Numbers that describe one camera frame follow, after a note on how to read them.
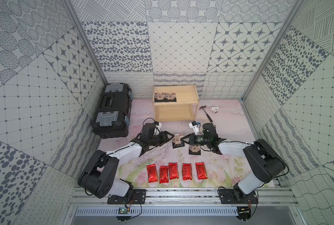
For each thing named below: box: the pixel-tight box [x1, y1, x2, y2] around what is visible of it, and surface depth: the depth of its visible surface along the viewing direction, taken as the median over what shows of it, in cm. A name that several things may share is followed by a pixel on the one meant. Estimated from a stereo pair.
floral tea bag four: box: [188, 144, 202, 156], surface depth 93 cm
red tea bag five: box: [195, 162, 208, 180], surface depth 83 cm
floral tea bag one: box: [154, 92, 165, 103], surface depth 95 cm
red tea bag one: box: [146, 163, 159, 183], surface depth 82 cm
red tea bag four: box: [182, 163, 193, 181], surface depth 83 cm
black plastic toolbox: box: [91, 82, 133, 139], surface depth 92 cm
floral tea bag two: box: [164, 92, 177, 103], surface depth 95 cm
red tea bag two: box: [159, 165, 169, 184], surface depth 81 cm
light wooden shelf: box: [152, 84, 200, 122], surface depth 100 cm
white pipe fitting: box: [209, 106, 220, 114], surface depth 113 cm
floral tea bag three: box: [172, 132, 185, 149], surface depth 87 cm
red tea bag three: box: [168, 162, 179, 180], surface depth 83 cm
